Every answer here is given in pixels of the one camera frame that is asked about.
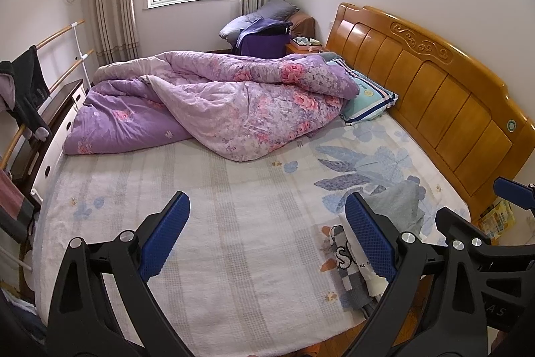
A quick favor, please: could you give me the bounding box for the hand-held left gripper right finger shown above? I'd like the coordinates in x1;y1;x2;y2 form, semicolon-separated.
345;192;492;357

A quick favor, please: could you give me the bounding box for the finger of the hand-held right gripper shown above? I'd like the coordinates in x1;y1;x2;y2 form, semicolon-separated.
493;177;535;212
435;206;496;253

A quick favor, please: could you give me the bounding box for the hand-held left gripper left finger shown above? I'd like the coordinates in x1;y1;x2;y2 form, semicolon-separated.
47;191;191;357

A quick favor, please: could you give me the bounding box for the grey hoodie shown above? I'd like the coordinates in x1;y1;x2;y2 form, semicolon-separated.
368;180;427;236

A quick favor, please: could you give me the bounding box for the wooden clothes rack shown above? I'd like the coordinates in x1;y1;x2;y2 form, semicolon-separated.
0;20;96;174

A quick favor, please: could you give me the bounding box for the yellow plastic bag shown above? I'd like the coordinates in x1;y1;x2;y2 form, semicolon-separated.
478;200;517;238

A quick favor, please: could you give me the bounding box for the checkered grey white garment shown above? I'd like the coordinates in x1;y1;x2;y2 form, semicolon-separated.
330;223;389;311

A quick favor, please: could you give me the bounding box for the white floral bed sheet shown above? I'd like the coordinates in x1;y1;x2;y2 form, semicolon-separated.
32;112;471;355

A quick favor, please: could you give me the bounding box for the wooden headboard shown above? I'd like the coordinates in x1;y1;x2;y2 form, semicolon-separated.
325;2;535;224

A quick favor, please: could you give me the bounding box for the teal white pillow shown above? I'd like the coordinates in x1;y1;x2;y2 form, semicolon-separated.
326;57;399;126

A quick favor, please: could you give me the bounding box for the purple floral quilt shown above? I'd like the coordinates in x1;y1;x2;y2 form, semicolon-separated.
63;51;361;162

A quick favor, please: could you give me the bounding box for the mauve grey striped cover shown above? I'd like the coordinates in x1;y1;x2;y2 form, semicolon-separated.
0;172;35;245

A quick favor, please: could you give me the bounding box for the dark top white dresser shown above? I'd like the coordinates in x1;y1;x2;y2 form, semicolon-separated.
8;79;86;211

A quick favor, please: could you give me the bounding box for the black garment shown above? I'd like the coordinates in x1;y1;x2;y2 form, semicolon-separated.
0;45;51;140

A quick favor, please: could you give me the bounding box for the wooden nightstand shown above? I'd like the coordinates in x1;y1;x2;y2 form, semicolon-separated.
285;37;329;56

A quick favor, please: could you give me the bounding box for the lavender grey garment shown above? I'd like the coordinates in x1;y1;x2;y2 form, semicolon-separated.
0;73;17;113

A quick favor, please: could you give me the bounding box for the dark purple cloth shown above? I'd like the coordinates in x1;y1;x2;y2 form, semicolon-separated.
234;19;293;59

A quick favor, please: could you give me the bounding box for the blue grey pillow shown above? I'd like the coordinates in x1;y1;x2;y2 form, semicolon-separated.
219;15;255;42

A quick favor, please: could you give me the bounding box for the brown armchair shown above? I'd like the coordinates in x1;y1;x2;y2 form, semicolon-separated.
288;11;316;40

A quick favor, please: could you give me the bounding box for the lavender grey pillow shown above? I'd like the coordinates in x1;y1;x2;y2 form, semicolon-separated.
246;0;299;23

